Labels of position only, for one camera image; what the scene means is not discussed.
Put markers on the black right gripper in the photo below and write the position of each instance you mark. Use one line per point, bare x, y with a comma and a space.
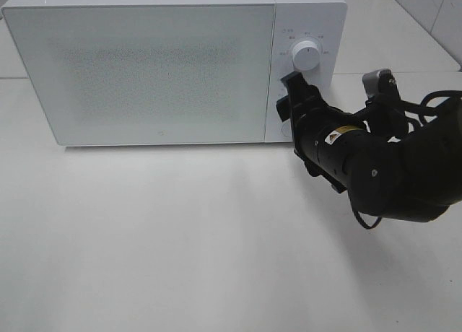
352, 151

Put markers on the white round door button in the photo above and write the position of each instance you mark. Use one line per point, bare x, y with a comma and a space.
287, 130

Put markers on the white microwave door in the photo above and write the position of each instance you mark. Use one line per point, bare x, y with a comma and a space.
131, 75

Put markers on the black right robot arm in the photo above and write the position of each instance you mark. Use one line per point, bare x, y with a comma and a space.
430, 156

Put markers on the upper white round knob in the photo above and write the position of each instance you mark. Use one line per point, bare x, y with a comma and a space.
306, 54

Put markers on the white microwave oven body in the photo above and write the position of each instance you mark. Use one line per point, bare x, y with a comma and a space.
293, 20

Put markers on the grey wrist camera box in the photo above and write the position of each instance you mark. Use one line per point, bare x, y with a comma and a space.
377, 82

